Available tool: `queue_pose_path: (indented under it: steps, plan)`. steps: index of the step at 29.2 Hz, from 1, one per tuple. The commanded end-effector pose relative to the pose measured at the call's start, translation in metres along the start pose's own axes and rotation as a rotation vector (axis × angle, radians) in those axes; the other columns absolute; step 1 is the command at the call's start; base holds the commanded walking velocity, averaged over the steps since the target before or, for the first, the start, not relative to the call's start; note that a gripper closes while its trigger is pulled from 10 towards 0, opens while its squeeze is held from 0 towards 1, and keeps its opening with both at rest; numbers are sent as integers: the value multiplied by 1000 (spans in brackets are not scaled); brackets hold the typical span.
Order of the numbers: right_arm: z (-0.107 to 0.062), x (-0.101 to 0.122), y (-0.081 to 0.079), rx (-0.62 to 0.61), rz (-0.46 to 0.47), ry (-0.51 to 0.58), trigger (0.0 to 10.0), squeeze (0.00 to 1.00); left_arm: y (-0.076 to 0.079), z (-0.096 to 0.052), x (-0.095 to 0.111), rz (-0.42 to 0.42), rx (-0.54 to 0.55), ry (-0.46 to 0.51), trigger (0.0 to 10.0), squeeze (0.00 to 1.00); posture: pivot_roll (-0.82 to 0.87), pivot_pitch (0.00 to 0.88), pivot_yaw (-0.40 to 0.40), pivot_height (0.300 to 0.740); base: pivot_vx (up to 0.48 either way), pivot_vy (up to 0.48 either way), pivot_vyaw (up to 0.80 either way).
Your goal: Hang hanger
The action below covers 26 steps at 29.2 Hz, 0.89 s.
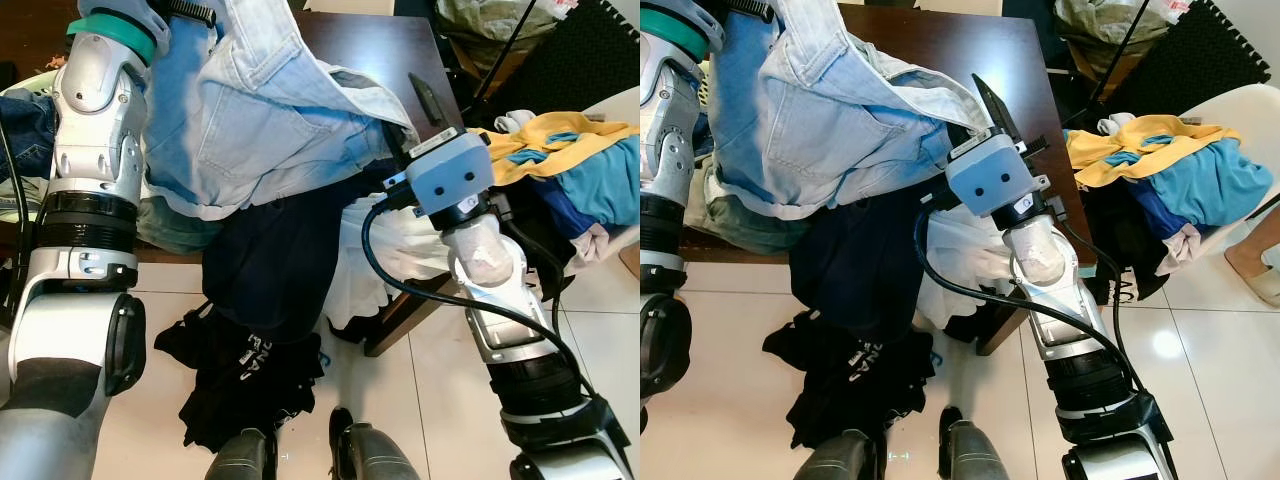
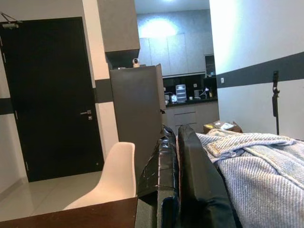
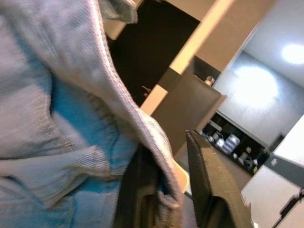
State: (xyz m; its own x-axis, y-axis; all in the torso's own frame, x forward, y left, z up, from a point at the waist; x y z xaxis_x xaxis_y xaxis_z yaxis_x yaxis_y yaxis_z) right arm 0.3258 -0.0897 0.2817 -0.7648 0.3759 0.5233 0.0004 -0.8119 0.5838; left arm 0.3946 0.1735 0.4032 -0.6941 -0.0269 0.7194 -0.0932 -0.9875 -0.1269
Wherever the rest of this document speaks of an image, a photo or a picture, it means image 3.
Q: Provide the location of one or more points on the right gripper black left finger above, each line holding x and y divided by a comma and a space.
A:
135, 190

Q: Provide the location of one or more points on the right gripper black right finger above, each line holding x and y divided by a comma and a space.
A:
213, 190

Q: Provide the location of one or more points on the light blue jeans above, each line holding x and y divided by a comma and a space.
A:
59, 95

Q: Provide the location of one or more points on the brown cabinet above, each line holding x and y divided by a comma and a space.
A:
190, 102

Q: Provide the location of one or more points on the round ceiling light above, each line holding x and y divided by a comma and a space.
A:
294, 53

